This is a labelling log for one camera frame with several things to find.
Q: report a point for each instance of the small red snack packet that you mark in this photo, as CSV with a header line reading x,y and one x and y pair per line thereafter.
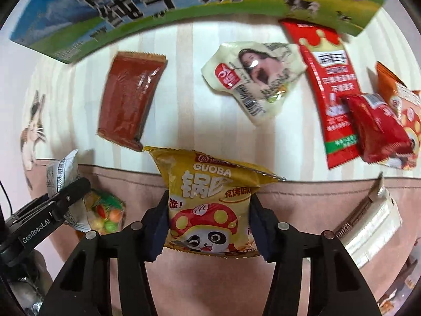
x,y
375,128

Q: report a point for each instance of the cat print picture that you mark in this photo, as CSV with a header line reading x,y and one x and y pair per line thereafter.
x,y
33,131

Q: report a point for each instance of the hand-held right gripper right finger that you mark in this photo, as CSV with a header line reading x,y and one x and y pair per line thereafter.
x,y
259,228

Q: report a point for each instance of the clear packet of coloured candies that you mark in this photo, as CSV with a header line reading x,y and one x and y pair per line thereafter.
x,y
105,210

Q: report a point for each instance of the long red snack packet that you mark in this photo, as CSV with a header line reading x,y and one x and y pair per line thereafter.
x,y
325,82

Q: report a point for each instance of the cream snack packet with portrait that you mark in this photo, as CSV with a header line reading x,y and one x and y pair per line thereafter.
x,y
259,72

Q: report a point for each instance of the brown-red snack packet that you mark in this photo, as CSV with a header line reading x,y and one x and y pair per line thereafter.
x,y
131,98

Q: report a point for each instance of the yellow panda snack packet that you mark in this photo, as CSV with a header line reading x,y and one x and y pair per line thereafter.
x,y
204,184

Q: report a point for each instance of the orange snack packet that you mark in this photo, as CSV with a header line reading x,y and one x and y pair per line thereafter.
x,y
408,105

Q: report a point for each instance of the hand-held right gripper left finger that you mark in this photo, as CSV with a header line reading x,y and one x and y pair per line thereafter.
x,y
161,225

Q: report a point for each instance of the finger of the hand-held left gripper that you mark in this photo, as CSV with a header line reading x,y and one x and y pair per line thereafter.
x,y
74,191

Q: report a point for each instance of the white snack packet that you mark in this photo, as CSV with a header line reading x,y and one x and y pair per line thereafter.
x,y
368,227

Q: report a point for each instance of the printed cardboard box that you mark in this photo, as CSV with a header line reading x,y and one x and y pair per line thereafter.
x,y
230,10

